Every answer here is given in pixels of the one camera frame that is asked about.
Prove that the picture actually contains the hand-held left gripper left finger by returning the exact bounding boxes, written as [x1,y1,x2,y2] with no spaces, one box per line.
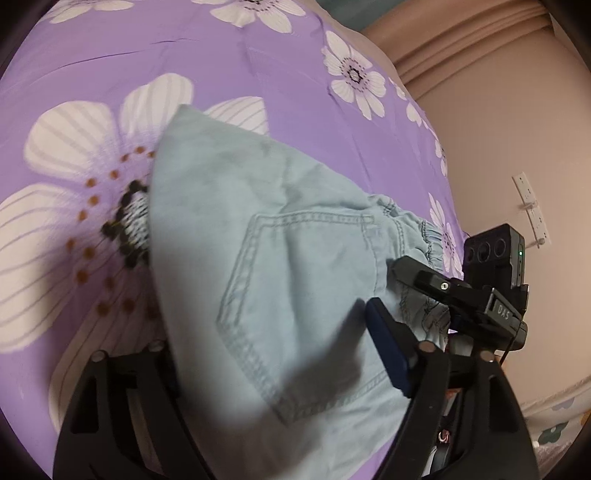
[52,340,219,480]

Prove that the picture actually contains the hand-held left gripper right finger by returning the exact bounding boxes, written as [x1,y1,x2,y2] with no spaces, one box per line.
[365,296,539,480]

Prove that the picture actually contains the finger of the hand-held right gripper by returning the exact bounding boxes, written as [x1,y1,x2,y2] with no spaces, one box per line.
[392,255,486,316]

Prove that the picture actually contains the light blue denim pants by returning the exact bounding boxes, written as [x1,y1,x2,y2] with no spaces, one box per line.
[148,104,463,480]

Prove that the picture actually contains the white floral cloth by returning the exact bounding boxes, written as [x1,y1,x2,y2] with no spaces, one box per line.
[521,397,583,464]

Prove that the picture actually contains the purple floral bedsheet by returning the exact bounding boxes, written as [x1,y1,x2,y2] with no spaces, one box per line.
[0,0,471,480]

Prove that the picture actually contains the white wall socket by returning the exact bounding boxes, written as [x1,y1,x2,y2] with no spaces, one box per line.
[512,172,539,211]
[526,208,551,248]

